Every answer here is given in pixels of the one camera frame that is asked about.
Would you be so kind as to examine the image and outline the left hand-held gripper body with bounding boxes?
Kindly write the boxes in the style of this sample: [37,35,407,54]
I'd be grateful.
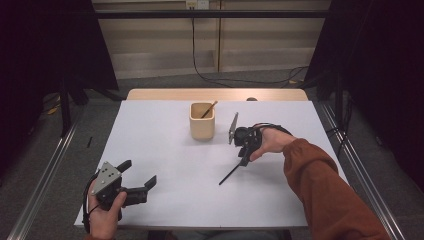
[90,161,149,222]

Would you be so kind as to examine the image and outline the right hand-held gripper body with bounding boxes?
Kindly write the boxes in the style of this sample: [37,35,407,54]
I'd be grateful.
[227,111,264,158]

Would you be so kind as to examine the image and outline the hand-held gripper cable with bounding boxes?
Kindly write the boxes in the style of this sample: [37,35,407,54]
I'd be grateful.
[252,122,293,136]
[82,172,102,234]

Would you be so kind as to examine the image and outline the white table cover sheet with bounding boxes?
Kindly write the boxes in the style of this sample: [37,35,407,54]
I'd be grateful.
[73,99,349,231]

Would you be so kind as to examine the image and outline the black brush with orange tip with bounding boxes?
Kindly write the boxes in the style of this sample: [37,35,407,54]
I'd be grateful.
[200,100,219,120]

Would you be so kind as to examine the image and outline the person's left hand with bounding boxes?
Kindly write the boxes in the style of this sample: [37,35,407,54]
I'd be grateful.
[86,181,128,240]

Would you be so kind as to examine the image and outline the light wooden table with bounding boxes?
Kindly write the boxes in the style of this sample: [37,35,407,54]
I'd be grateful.
[125,87,310,102]

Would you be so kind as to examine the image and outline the black horizontal bar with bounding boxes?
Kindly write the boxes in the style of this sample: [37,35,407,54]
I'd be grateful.
[94,9,331,20]

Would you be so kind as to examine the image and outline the right hand-held gripper cable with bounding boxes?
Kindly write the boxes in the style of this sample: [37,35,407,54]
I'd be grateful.
[252,122,293,136]

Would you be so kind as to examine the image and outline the white wall socket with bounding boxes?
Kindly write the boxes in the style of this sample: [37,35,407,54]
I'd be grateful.
[185,0,210,10]

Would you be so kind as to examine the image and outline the black curtain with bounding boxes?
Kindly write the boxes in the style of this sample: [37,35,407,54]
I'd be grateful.
[304,0,424,191]
[0,0,120,174]

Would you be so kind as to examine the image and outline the left hand-held gripper cable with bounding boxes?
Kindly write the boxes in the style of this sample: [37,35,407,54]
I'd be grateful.
[82,172,102,234]

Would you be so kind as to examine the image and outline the black wall cable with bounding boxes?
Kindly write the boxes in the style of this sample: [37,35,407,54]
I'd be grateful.
[190,7,309,88]

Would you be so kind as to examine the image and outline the black brush with flat head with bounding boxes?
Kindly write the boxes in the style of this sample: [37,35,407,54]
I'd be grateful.
[218,161,243,186]

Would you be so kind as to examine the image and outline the beige square cup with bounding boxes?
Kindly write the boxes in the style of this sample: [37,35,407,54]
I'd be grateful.
[189,101,216,140]

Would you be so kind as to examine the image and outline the person's right hand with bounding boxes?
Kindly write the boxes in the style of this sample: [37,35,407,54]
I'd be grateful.
[249,126,298,163]

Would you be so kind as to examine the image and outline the aluminium rail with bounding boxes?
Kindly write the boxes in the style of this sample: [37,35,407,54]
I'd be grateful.
[319,101,406,240]
[6,106,86,240]

